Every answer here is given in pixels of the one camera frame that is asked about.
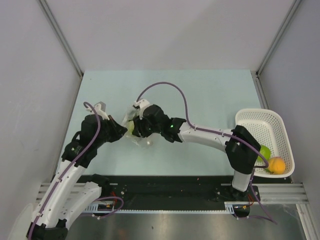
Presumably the clear polka dot zip bag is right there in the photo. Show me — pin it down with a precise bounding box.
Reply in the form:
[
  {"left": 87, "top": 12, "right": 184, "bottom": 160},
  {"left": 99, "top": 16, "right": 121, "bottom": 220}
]
[{"left": 121, "top": 99, "right": 155, "bottom": 148}]

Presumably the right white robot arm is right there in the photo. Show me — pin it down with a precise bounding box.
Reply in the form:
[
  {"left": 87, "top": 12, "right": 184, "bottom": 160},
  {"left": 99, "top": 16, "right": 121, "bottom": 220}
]
[{"left": 127, "top": 100, "right": 261, "bottom": 201}]

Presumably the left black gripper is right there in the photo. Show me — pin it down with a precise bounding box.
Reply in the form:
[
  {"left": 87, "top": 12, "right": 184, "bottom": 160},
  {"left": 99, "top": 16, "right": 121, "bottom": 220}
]
[{"left": 94, "top": 114, "right": 127, "bottom": 148}]

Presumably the left aluminium corner post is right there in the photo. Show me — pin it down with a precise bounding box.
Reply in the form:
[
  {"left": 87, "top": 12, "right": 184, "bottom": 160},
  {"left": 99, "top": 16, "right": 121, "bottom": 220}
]
[{"left": 36, "top": 0, "right": 84, "bottom": 80}]

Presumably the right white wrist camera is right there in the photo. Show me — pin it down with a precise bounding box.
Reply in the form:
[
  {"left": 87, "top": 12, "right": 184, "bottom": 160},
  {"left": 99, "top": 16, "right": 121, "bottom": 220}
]
[{"left": 133, "top": 99, "right": 151, "bottom": 120}]

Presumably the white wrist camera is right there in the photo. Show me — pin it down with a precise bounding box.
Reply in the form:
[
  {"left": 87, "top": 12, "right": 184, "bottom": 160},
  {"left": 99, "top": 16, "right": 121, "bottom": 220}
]
[
  {"left": 133, "top": 99, "right": 151, "bottom": 120},
  {"left": 85, "top": 101, "right": 110, "bottom": 120}
]

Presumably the green fake apple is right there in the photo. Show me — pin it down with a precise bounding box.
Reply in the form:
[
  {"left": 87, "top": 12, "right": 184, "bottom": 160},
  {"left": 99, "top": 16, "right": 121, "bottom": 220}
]
[{"left": 259, "top": 145, "right": 271, "bottom": 160}]

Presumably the white slotted cable duct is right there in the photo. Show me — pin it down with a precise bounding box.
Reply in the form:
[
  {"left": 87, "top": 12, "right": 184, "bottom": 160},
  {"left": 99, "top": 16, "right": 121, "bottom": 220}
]
[{"left": 82, "top": 202, "right": 250, "bottom": 216}]

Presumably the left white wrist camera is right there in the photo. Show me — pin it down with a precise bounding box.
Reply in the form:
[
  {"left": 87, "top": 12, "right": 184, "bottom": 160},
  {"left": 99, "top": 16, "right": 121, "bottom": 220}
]
[{"left": 85, "top": 101, "right": 110, "bottom": 120}]

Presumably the light green fake fruit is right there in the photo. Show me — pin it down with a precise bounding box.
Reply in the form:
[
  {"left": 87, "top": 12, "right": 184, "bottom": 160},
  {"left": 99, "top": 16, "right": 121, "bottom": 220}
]
[{"left": 126, "top": 121, "right": 135, "bottom": 135}]

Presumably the white perforated plastic basket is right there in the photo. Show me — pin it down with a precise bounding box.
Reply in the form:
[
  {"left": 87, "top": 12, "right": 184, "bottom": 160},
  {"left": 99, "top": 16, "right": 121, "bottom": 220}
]
[{"left": 235, "top": 108, "right": 295, "bottom": 179}]

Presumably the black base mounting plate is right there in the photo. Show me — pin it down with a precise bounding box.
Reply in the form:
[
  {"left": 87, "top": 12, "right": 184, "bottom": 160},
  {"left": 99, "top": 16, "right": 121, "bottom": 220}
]
[{"left": 74, "top": 174, "right": 261, "bottom": 218}]

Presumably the aluminium frame rail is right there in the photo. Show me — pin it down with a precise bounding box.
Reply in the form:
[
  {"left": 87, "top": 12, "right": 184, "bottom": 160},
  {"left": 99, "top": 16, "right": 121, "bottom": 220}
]
[{"left": 35, "top": 183, "right": 309, "bottom": 204}]

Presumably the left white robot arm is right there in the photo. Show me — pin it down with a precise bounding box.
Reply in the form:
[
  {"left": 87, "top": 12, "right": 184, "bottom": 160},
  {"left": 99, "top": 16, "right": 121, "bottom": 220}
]
[{"left": 26, "top": 114, "right": 127, "bottom": 240}]

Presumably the orange fake fruit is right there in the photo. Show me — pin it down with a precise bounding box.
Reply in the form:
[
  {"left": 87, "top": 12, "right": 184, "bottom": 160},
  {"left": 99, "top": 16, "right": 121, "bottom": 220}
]
[{"left": 267, "top": 156, "right": 286, "bottom": 175}]

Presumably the aluminium corner post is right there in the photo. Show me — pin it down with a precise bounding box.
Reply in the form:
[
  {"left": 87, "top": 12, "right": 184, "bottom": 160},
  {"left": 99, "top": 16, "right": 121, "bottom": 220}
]
[
  {"left": 36, "top": 0, "right": 84, "bottom": 80},
  {"left": 256, "top": 0, "right": 303, "bottom": 76}
]

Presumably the right aluminium corner post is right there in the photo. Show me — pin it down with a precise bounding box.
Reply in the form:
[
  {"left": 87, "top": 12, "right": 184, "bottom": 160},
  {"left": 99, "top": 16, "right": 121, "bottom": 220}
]
[{"left": 256, "top": 0, "right": 303, "bottom": 76}]

